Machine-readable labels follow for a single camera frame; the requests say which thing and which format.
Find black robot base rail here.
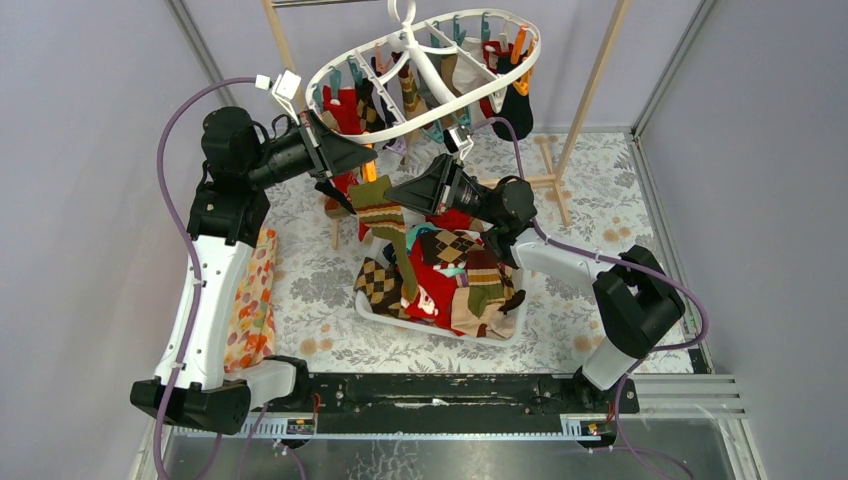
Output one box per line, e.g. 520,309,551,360
267,373,640,436

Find olive striped long sock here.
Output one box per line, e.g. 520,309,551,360
349,175,418,302

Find dark brown argyle sock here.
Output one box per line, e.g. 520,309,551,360
417,230,483,269

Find patchwork brown green sock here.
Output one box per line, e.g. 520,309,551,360
450,249,526,341

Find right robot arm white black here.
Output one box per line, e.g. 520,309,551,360
384,154,685,412

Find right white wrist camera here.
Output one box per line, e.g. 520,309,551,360
443,124,474,162

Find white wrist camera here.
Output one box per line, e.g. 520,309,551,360
443,124,474,162
254,70,302,124

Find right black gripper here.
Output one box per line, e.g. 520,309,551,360
383,154,502,226

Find red snowflake christmas sock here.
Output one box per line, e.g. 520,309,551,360
332,172,369,242

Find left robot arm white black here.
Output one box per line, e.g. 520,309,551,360
130,107,377,435

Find red hanging sock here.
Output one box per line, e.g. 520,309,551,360
322,86,363,135

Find white laundry basket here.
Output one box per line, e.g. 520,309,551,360
354,213,534,348

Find dark navy sock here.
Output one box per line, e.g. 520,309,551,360
492,56,534,141

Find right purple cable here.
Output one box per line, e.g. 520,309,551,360
471,116,710,480

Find floral grey table mat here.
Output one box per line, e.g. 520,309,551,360
266,133,656,373

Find red santa sock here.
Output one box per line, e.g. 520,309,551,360
402,240,463,336

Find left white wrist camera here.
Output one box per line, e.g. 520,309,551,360
254,70,302,124

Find orange leaf patterned cloth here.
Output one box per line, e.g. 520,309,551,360
224,227,278,373

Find white round clip hanger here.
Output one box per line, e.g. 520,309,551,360
305,1,542,144

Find red sock behind basket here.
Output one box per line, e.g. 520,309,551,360
425,209,473,231

